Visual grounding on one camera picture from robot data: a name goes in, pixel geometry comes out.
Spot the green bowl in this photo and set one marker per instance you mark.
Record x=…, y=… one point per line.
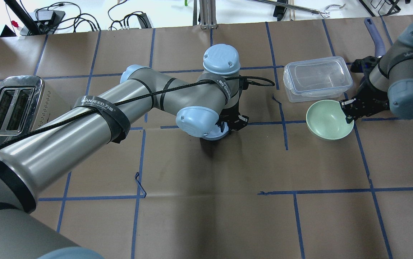
x=326, y=120

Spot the aluminium frame post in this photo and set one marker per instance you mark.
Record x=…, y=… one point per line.
x=204, y=14

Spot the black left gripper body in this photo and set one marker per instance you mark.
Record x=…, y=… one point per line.
x=235, y=122

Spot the reach grabber tool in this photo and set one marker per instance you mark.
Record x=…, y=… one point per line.
x=325, y=13

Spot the blue bowl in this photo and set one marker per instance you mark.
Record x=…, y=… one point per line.
x=216, y=134

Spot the black power strip with cables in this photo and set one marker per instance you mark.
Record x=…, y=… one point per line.
x=68, y=17

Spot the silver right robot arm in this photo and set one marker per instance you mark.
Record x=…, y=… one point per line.
x=387, y=82

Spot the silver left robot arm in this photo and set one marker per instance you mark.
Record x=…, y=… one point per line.
x=29, y=164

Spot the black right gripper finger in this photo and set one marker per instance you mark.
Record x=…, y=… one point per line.
x=349, y=116

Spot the silver toaster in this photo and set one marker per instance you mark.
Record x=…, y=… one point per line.
x=26, y=104

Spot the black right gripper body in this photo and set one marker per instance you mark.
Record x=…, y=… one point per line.
x=371, y=98

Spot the clear plastic food container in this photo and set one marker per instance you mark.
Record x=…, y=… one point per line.
x=316, y=79

